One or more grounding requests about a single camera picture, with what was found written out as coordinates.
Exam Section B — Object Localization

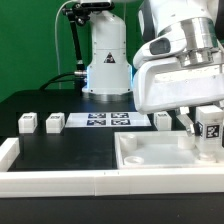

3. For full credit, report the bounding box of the white U-shaped obstacle fence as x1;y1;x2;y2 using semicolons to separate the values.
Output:
0;138;224;198

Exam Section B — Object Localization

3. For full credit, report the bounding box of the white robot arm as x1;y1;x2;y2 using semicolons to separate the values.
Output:
83;0;224;114

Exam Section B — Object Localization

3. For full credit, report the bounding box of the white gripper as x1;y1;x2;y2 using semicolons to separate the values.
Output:
133;38;224;136

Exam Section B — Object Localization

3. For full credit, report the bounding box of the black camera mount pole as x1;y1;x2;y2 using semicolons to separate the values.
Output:
61;2;88;78

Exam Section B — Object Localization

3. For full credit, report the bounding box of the white AprilTag base sheet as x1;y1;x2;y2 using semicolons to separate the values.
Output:
66;112;151;128

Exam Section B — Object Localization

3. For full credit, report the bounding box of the white square table top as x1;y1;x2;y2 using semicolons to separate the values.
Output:
114;131;224;169

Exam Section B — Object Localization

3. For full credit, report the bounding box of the black cable bundle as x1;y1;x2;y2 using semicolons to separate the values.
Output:
39;71;88;92

